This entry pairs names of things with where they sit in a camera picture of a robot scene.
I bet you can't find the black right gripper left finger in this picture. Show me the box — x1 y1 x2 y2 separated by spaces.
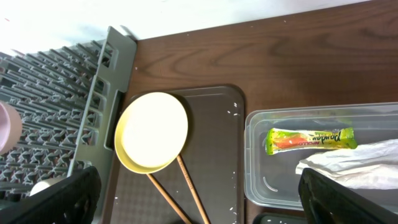
1 166 101 224

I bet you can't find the grey plastic dish rack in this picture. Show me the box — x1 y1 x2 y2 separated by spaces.
1 27 137 223

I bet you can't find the wooden chopstick long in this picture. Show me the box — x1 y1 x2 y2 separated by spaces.
177 154 210 224

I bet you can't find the dark brown serving tray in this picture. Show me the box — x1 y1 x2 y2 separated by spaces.
110 85 244 223

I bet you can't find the pink bowl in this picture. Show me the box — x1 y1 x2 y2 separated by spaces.
1 101 22 155

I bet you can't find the yellow plate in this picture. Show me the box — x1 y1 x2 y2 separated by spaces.
114 92 188 174

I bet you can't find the clear plastic waste bin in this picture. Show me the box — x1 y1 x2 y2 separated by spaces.
244 103 397 210

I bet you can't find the white napkin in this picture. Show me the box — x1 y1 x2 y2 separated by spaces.
295 139 397 190

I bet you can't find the white cup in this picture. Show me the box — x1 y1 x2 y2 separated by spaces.
29 177 65 197

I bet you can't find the green yellow snack wrapper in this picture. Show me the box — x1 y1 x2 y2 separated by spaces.
264 128 358 155

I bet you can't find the wooden chopstick short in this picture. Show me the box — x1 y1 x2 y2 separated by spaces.
147 174 192 224

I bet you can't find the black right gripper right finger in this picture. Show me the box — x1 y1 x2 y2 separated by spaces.
298 168 397 224

